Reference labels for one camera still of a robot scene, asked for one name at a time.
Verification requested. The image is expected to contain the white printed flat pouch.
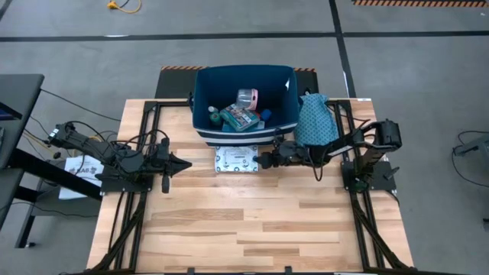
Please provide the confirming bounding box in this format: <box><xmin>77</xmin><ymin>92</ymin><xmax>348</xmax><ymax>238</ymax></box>
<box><xmin>214</xmin><ymin>144</ymin><xmax>260</xmax><ymax>173</ymax></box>

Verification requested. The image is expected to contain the blue patterned cloth pouch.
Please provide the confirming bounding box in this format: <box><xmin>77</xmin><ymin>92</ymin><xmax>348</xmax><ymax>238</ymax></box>
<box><xmin>294</xmin><ymin>92</ymin><xmax>340</xmax><ymax>148</ymax></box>

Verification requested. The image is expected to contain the yellow extension cable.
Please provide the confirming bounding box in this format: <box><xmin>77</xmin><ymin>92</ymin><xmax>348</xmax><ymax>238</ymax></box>
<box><xmin>106</xmin><ymin>0</ymin><xmax>143</xmax><ymax>15</ymax></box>

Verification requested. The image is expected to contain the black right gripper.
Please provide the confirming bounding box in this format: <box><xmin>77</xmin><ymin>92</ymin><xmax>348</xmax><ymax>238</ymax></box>
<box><xmin>254</xmin><ymin>140</ymin><xmax>309</xmax><ymax>170</ymax></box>

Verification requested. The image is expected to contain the black hazard-striped floor mat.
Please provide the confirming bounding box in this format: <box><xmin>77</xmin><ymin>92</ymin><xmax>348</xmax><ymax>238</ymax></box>
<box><xmin>154</xmin><ymin>65</ymin><xmax>320</xmax><ymax>101</ymax></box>

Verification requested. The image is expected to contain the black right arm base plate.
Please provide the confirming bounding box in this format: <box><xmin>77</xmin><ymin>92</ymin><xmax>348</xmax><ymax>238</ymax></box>
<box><xmin>341</xmin><ymin>160</ymin><xmax>398</xmax><ymax>192</ymax></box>

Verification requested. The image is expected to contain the black desk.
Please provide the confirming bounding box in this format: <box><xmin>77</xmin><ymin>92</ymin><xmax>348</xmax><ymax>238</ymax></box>
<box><xmin>0</xmin><ymin>73</ymin><xmax>104</xmax><ymax>249</ymax></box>

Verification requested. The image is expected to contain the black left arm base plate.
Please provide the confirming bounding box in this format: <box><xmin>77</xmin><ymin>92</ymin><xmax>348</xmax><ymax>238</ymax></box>
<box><xmin>99</xmin><ymin>167</ymin><xmax>154</xmax><ymax>194</ymax></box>

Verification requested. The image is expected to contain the yellow coiled cable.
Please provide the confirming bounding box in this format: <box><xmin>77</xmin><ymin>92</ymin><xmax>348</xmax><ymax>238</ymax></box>
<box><xmin>22</xmin><ymin>131</ymin><xmax>105</xmax><ymax>154</ymax></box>

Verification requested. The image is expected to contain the white printed paper sheet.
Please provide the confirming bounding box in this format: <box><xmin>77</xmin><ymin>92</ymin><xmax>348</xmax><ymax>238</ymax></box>
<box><xmin>59</xmin><ymin>154</ymin><xmax>106</xmax><ymax>202</ymax></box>

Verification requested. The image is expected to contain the black aluminium rail frame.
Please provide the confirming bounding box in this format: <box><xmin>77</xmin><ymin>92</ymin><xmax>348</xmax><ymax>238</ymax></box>
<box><xmin>335</xmin><ymin>99</ymin><xmax>417</xmax><ymax>275</ymax></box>
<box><xmin>86</xmin><ymin>99</ymin><xmax>169</xmax><ymax>275</ymax></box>

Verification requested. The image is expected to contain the navy blue fabric bin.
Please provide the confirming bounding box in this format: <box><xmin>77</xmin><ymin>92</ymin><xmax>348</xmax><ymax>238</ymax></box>
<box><xmin>190</xmin><ymin>63</ymin><xmax>301</xmax><ymax>148</ymax></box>

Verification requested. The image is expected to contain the grey floor equipment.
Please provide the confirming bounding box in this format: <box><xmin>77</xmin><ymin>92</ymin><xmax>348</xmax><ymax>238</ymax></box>
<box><xmin>452</xmin><ymin>131</ymin><xmax>489</xmax><ymax>169</ymax></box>

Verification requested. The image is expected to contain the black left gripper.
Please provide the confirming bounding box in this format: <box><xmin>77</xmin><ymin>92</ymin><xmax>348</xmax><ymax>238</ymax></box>
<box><xmin>151</xmin><ymin>139</ymin><xmax>193</xmax><ymax>177</ymax></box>

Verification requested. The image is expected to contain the black floor cable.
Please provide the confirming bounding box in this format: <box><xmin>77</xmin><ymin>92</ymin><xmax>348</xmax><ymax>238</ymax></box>
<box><xmin>39</xmin><ymin>88</ymin><xmax>122</xmax><ymax>123</ymax></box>

